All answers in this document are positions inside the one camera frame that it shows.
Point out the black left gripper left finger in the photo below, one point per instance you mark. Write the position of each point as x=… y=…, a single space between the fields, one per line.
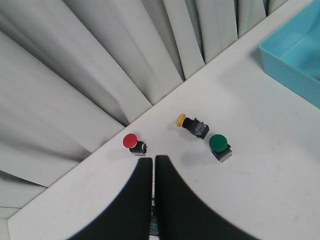
x=128 y=217

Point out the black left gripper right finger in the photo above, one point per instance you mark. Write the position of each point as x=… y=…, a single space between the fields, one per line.
x=182 y=215

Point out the light blue plastic box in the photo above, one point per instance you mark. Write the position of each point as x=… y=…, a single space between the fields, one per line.
x=291 y=54

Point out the lying green push button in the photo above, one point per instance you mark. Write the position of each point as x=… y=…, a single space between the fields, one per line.
x=153 y=227

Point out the far red push button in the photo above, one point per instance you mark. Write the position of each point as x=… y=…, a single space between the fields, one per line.
x=136 y=147

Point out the upright green push button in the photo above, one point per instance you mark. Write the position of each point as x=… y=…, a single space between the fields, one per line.
x=220 y=148

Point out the lying yellow push button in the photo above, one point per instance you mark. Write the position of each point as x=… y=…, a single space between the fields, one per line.
x=194 y=126

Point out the grey pleated curtain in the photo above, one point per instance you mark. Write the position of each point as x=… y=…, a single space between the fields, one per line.
x=74 y=73

